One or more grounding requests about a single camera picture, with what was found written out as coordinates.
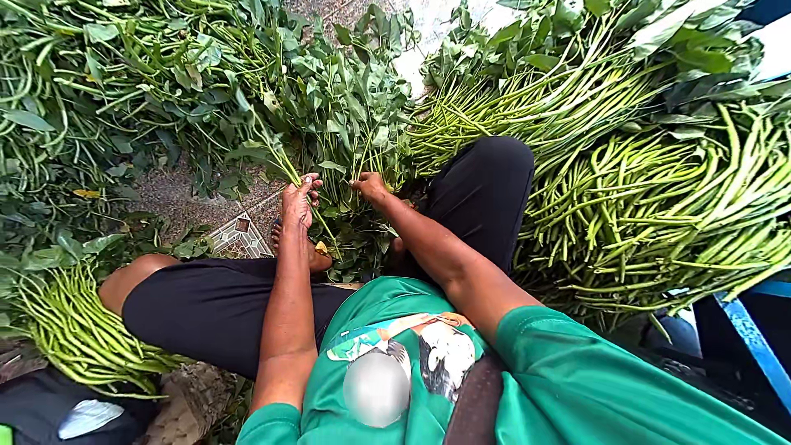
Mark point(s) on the person's body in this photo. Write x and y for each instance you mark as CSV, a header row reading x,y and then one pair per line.
x,y
439,364

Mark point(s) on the yellow leaf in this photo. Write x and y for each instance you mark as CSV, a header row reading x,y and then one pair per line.
x,y
321,247
87,194

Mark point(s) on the brown crumpled sack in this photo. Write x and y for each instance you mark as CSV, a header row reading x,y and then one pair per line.
x,y
191,395

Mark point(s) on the small bundle of green stalks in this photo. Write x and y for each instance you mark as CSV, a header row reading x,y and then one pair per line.
x,y
80,327

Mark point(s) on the heap of upright leafy greens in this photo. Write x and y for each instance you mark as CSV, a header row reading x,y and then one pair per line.
x,y
364,105

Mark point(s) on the person's right forearm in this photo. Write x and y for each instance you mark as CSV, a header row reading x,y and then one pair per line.
x,y
454,256

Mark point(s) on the person's right thumb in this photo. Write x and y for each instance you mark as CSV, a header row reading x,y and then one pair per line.
x,y
356,184

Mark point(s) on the person's right hand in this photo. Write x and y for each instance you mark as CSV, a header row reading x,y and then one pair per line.
x,y
373,187

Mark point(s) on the thin green leafy stems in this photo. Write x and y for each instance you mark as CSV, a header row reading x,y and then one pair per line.
x,y
285,163

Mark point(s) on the bright green object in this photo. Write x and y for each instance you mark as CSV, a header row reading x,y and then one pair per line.
x,y
5,434

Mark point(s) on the pile of thick green stalks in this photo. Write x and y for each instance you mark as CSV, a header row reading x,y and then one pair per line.
x,y
655,210

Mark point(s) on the pile of leafy long-stemmed greens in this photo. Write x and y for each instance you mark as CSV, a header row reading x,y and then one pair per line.
x,y
531,111

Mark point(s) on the person's legs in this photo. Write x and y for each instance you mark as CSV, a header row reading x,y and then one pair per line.
x,y
198,309

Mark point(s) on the person's left hand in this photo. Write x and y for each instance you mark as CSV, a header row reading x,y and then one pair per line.
x,y
298,207

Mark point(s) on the person's left fingers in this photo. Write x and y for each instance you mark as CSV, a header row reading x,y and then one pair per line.
x,y
316,193

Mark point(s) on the person's left forearm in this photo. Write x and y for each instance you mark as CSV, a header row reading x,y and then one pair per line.
x,y
287,309

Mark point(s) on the person's right fingers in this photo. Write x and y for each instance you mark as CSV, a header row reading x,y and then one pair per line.
x,y
369,176

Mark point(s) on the person's left thumb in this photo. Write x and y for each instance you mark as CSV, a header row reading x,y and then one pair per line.
x,y
304,185

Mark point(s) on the large tangled heap of greens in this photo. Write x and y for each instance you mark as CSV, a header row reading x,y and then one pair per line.
x,y
154,74

